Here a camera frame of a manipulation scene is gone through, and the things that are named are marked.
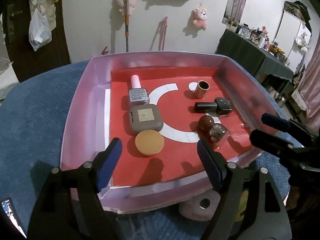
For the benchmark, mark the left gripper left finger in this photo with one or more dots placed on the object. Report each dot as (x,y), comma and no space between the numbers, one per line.
(53,215)

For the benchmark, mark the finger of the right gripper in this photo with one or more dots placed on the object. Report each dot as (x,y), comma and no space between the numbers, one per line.
(297,130)
(295,159)

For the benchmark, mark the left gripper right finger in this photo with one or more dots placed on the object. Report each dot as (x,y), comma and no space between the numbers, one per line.
(250,205)

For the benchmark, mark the green bear figurine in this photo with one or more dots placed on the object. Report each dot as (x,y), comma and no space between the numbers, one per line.
(242,206)

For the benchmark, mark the lilac My Melody device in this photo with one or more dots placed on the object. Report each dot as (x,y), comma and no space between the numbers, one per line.
(201,207)

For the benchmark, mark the black nail polish bottle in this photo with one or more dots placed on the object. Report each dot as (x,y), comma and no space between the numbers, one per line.
(220,106)

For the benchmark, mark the gold studded ring cylinder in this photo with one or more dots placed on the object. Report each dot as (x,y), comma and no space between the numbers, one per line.
(201,89)

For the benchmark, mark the orange makeup sponge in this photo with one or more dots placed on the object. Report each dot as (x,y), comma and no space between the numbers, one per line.
(149,142)

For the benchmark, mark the brown square compact case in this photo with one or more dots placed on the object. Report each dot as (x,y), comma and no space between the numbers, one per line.
(144,117)

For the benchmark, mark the pink cap nail polish bottle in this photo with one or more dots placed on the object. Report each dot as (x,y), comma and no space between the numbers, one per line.
(137,94)

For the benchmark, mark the pink curtain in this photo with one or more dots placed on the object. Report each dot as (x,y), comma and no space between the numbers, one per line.
(309,91)

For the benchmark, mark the dark cloth side table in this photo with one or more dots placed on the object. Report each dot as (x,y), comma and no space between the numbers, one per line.
(263,66)

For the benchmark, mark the smartphone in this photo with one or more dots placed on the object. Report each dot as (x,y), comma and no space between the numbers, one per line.
(11,227)

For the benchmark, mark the blue textured table mat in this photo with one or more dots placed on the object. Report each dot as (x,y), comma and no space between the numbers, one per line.
(33,117)

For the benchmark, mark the pink cardboard box tray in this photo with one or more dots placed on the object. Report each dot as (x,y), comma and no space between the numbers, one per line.
(99,112)

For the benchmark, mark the white plastic bag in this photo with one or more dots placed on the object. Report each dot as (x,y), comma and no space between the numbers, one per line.
(39,31)

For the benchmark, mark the light pink plush behind stick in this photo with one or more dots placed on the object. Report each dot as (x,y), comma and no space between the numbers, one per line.
(121,4)

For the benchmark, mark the dark wooden door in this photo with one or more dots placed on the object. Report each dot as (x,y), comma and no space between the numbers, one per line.
(26,63)

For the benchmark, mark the pink plush toy on wall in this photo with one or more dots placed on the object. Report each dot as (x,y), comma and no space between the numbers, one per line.
(200,17)

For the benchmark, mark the pink hanger on wall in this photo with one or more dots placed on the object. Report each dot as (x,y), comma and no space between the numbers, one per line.
(161,31)

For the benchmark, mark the orange handled mop stick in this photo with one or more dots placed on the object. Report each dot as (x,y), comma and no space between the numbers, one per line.
(127,26)

